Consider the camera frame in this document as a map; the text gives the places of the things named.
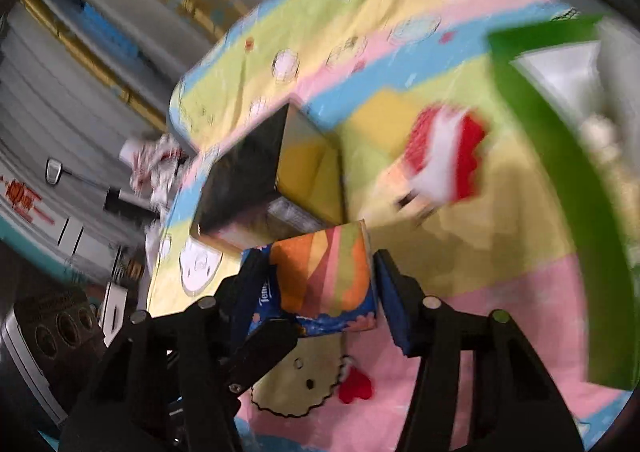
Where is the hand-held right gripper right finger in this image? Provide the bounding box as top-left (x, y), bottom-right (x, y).
top-left (372, 248), bottom-right (586, 452)

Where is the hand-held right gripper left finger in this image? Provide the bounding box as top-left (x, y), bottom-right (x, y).
top-left (59, 248), bottom-right (273, 452)

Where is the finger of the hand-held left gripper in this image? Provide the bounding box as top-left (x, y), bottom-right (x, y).
top-left (220, 316), bottom-right (301, 395)

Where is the orange and blue tissue pack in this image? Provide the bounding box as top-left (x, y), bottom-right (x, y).
top-left (242, 219), bottom-right (378, 337)

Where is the pale yellow fluffy towel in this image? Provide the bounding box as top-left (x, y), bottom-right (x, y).
top-left (582, 114), bottom-right (626, 167)

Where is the black and gold tin box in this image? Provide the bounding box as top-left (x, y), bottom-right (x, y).
top-left (190, 102), bottom-right (348, 253)

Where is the cartoon printed bedsheet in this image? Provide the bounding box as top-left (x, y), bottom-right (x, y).
top-left (145, 0), bottom-right (631, 452)

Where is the red white snack packet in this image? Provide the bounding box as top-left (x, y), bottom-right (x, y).
top-left (395, 104), bottom-right (488, 210)

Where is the pile of clothes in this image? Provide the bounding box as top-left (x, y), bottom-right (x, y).
top-left (120, 132), bottom-right (193, 205)

